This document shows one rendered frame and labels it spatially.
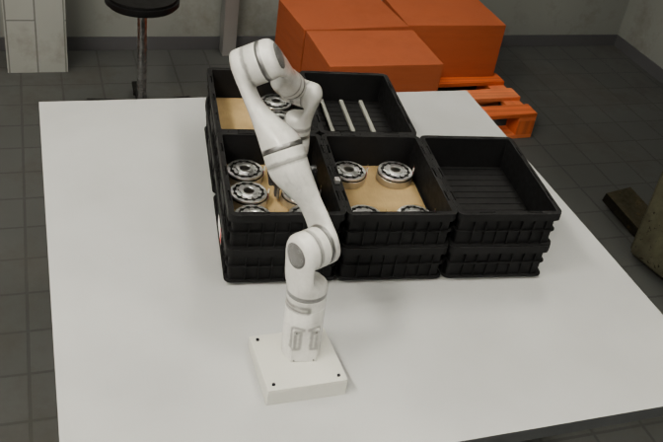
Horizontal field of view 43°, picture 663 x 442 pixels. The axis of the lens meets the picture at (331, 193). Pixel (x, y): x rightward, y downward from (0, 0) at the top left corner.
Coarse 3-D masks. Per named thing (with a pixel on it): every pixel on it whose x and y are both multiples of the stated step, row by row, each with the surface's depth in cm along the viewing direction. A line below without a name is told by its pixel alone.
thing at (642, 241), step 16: (608, 192) 401; (624, 192) 403; (656, 192) 356; (624, 208) 395; (640, 208) 398; (656, 208) 357; (624, 224) 394; (640, 224) 369; (656, 224) 359; (640, 240) 368; (656, 240) 360; (640, 256) 369; (656, 256) 362; (656, 272) 364
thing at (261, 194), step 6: (234, 186) 230; (240, 186) 230; (258, 186) 232; (234, 192) 228; (258, 192) 229; (264, 192) 230; (234, 198) 226; (240, 198) 226; (246, 198) 226; (252, 198) 226; (258, 198) 227; (264, 198) 228
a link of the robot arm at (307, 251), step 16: (288, 240) 184; (304, 240) 180; (320, 240) 182; (288, 256) 185; (304, 256) 180; (320, 256) 181; (288, 272) 187; (304, 272) 182; (288, 288) 189; (304, 288) 185; (320, 288) 187
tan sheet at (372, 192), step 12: (372, 168) 253; (372, 180) 248; (348, 192) 241; (360, 192) 241; (372, 192) 242; (384, 192) 243; (396, 192) 244; (408, 192) 245; (360, 204) 237; (372, 204) 237; (384, 204) 238; (396, 204) 239; (408, 204) 240; (420, 204) 241
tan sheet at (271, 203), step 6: (264, 174) 243; (264, 180) 240; (264, 186) 238; (270, 186) 238; (270, 192) 236; (270, 198) 233; (270, 204) 231; (276, 204) 231; (234, 210) 226; (270, 210) 229; (276, 210) 229; (282, 210) 229; (288, 210) 230
